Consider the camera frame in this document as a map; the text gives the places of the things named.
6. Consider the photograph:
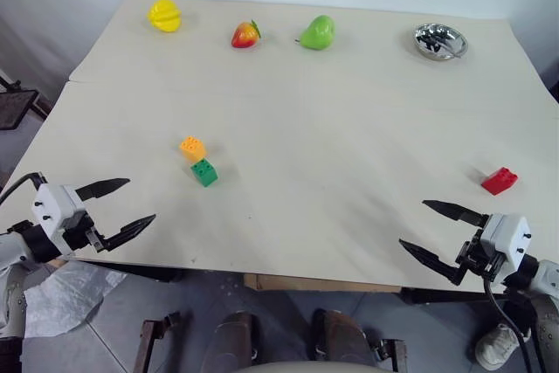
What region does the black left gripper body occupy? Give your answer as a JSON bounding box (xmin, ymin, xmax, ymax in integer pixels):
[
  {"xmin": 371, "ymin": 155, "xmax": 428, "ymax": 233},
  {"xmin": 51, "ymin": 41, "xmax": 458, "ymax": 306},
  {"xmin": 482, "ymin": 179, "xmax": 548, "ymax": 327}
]
[{"xmin": 63, "ymin": 210, "xmax": 108, "ymax": 254}]

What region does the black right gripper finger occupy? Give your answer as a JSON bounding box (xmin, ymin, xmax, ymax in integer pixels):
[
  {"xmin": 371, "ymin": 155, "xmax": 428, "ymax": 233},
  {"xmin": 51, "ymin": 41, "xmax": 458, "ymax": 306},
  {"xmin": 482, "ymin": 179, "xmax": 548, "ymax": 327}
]
[
  {"xmin": 421, "ymin": 199, "xmax": 489, "ymax": 229},
  {"xmin": 397, "ymin": 238, "xmax": 466, "ymax": 287}
]

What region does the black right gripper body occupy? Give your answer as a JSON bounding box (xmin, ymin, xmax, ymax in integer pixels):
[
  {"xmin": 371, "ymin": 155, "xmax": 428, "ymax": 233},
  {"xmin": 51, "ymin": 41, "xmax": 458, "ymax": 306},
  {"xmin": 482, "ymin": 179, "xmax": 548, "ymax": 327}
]
[{"xmin": 453, "ymin": 238, "xmax": 507, "ymax": 283}]

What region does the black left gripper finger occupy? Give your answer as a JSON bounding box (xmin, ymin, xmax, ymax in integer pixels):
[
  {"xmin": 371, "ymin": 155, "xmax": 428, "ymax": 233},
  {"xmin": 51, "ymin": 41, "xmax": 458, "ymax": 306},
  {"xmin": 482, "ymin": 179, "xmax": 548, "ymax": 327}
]
[
  {"xmin": 73, "ymin": 177, "xmax": 131, "ymax": 202},
  {"xmin": 100, "ymin": 214, "xmax": 157, "ymax": 253}
]

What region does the red toy brick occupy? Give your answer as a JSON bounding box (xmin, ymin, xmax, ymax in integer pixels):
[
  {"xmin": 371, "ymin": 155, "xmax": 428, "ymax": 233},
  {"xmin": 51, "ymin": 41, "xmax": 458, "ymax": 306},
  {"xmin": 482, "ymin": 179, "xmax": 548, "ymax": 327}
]
[{"xmin": 480, "ymin": 167, "xmax": 520, "ymax": 196}]

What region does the crumpled clear plastic sheet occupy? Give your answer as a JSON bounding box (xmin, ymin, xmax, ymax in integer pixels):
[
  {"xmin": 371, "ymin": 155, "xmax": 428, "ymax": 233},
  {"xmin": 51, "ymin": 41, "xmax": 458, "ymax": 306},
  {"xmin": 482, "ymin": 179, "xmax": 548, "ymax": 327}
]
[{"xmin": 21, "ymin": 260, "xmax": 128, "ymax": 339}]

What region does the white sneaker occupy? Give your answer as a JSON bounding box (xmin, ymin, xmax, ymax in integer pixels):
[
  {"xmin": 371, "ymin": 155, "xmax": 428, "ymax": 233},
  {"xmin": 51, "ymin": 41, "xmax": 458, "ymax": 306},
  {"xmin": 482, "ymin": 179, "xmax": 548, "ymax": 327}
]
[{"xmin": 474, "ymin": 322, "xmax": 532, "ymax": 371}]

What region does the green toy brick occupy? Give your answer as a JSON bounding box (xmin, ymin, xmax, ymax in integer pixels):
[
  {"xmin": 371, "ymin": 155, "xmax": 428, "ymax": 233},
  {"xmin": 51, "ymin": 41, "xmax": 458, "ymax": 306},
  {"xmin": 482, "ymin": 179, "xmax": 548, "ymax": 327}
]
[{"xmin": 190, "ymin": 158, "xmax": 219, "ymax": 189}]

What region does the orange toy brick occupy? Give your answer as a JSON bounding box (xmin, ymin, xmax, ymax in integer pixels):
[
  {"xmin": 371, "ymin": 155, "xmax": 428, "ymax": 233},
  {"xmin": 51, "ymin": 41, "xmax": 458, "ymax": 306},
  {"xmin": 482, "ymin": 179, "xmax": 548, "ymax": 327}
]
[{"xmin": 179, "ymin": 135, "xmax": 207, "ymax": 163}]

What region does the brown cardboard piece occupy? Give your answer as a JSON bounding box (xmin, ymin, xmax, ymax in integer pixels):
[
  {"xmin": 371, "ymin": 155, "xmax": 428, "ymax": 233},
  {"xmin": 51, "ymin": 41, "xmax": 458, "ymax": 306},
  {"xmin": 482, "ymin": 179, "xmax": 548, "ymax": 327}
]
[{"xmin": 243, "ymin": 273, "xmax": 402, "ymax": 294}]

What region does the black metal stand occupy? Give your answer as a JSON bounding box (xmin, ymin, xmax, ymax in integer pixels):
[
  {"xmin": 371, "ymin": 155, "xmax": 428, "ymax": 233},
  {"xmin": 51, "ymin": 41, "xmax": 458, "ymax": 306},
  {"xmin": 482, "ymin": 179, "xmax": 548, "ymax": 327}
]
[{"xmin": 0, "ymin": 69, "xmax": 52, "ymax": 132}]

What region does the silver metal bowl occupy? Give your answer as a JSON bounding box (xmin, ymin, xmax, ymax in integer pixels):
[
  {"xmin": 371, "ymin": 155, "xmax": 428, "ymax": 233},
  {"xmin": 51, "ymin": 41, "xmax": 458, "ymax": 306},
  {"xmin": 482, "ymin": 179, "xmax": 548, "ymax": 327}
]
[{"xmin": 412, "ymin": 22, "xmax": 469, "ymax": 62}]

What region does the yellow toy star fruit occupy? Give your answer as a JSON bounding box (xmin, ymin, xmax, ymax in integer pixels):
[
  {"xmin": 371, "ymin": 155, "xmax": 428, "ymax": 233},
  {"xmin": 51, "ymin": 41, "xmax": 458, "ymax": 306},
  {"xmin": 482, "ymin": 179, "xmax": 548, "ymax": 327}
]
[{"xmin": 146, "ymin": 0, "xmax": 183, "ymax": 34}]

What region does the red toy strawberry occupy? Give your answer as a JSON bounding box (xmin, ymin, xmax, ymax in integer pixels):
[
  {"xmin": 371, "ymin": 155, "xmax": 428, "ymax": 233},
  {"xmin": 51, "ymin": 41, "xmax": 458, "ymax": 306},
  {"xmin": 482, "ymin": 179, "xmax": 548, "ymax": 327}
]
[{"xmin": 231, "ymin": 19, "xmax": 263, "ymax": 50}]

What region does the green toy pear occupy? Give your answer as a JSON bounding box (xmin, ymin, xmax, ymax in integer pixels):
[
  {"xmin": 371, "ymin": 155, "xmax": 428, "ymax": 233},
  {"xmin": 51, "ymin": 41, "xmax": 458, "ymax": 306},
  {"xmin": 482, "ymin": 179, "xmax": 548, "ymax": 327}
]
[{"xmin": 298, "ymin": 14, "xmax": 337, "ymax": 52}]

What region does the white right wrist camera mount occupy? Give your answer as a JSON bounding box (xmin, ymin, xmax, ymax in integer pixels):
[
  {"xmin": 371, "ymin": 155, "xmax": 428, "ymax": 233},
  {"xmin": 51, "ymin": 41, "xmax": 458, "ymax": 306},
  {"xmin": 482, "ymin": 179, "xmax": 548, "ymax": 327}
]
[{"xmin": 479, "ymin": 212, "xmax": 532, "ymax": 283}]

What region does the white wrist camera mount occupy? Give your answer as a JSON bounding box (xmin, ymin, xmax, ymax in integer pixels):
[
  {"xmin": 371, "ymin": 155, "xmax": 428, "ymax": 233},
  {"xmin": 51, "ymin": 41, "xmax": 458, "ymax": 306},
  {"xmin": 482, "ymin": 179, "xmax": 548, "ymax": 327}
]
[
  {"xmin": 32, "ymin": 183, "xmax": 86, "ymax": 256},
  {"xmin": 479, "ymin": 212, "xmax": 532, "ymax": 283}
]

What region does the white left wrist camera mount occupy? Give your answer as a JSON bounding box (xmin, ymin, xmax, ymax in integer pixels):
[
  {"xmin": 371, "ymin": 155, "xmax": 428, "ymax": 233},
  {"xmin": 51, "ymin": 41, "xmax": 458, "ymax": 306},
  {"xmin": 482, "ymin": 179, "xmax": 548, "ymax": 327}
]
[{"xmin": 32, "ymin": 183, "xmax": 86, "ymax": 256}]

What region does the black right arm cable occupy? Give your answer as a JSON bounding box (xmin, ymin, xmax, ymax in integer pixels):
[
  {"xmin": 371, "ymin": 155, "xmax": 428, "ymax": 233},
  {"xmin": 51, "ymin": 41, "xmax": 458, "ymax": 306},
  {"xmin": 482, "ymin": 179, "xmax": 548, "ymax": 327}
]
[{"xmin": 482, "ymin": 274, "xmax": 535, "ymax": 373}]

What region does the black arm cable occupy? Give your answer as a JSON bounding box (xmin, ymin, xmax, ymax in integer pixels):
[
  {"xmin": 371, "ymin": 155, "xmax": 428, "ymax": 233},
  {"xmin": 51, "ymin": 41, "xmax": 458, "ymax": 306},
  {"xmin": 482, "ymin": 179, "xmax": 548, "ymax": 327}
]
[
  {"xmin": 0, "ymin": 171, "xmax": 48, "ymax": 208},
  {"xmin": 482, "ymin": 274, "xmax": 535, "ymax": 373}
]

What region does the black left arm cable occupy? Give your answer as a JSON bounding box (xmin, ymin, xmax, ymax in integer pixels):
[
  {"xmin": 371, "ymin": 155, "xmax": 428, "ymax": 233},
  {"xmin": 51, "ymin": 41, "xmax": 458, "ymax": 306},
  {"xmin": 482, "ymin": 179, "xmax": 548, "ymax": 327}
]
[{"xmin": 0, "ymin": 171, "xmax": 48, "ymax": 208}]

